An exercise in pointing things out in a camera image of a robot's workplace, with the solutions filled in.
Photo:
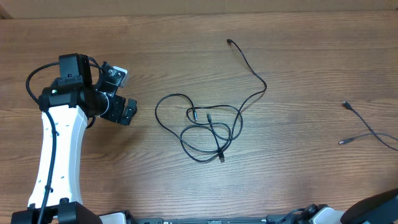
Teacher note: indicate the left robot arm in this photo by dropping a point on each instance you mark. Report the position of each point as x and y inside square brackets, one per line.
[70, 105]

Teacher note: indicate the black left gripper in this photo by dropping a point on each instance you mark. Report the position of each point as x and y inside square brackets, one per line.
[115, 114]

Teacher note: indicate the cardboard back wall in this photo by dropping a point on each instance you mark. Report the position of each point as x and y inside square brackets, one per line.
[41, 9]

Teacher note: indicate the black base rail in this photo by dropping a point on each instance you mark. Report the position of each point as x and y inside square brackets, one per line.
[217, 219]

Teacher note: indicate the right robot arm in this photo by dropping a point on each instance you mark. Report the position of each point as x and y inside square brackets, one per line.
[378, 209]

